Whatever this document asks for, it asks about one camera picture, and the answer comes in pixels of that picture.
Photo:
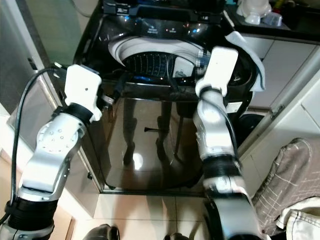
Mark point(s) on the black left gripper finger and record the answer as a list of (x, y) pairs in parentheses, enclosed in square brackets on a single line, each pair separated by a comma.
[(120, 87)]

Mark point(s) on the white cloth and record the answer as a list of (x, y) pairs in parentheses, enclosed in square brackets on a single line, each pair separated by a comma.
[(252, 65)]

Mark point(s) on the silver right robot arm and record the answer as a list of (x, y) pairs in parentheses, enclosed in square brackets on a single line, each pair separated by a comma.
[(215, 125)]

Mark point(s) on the black top-load washing machine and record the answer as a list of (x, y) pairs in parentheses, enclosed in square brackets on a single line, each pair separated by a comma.
[(145, 140)]

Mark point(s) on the white washer drum rim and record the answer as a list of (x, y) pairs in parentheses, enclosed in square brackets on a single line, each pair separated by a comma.
[(130, 47)]

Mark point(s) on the white object on counter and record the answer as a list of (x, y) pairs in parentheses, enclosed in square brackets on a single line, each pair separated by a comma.
[(250, 10)]

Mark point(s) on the black left robot foot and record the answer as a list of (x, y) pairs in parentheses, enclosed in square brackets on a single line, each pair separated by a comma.
[(102, 232)]

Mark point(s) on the black robot foot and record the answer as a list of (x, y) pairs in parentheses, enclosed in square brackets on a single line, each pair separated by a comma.
[(102, 232), (175, 236)]

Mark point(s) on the grey plaid fabric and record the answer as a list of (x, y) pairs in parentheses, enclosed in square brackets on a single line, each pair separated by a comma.
[(287, 175)]

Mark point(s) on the black right robot foot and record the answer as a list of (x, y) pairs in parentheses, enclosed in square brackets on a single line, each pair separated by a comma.
[(175, 236)]

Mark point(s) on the cream garment with dark seams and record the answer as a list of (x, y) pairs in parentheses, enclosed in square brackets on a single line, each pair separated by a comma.
[(300, 220)]

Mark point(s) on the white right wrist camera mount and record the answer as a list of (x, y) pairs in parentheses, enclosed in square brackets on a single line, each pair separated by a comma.
[(222, 65)]

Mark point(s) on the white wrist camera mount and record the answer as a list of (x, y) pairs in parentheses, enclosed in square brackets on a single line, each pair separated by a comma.
[(85, 90), (222, 65)]

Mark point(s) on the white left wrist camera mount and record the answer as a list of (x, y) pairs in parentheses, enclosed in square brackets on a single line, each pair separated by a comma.
[(85, 90)]

